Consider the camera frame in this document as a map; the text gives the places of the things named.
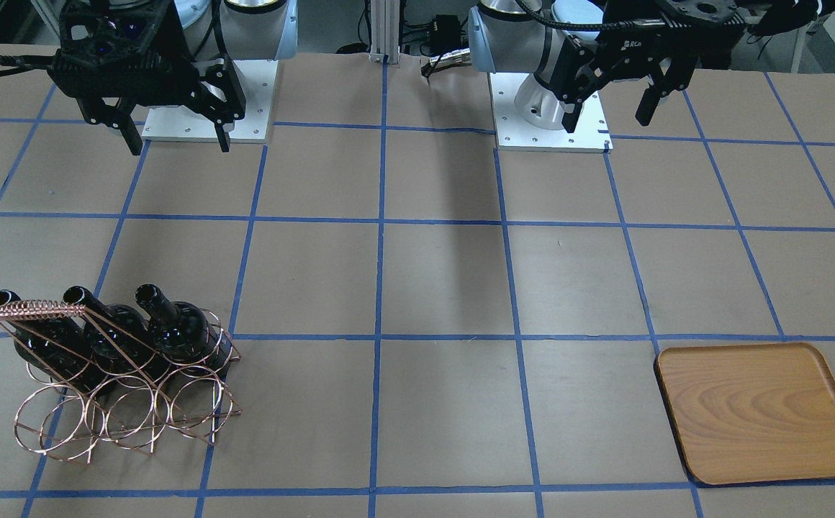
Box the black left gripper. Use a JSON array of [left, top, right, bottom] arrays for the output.
[[551, 1, 746, 134]]

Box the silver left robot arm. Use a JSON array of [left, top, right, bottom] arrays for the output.
[[468, 1, 746, 132]]

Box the wooden tray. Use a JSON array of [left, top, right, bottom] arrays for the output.
[[654, 342, 835, 486]]

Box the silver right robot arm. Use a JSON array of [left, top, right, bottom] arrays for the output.
[[48, 1, 298, 155]]

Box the copper wire wine basket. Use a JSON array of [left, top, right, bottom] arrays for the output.
[[0, 300, 243, 463]]

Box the aluminium frame post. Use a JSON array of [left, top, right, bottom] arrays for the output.
[[368, 0, 403, 66]]

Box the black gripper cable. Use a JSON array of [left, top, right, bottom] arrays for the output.
[[0, 58, 58, 76]]

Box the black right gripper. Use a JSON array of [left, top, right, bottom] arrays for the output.
[[47, 1, 246, 156]]

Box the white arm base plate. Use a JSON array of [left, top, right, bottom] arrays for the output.
[[489, 73, 614, 153], [141, 59, 279, 144]]

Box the black power adapter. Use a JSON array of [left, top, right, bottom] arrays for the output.
[[428, 14, 461, 55]]

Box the dark wine bottle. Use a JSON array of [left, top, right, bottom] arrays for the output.
[[135, 284, 230, 375], [63, 286, 171, 381], [12, 316, 114, 396]]

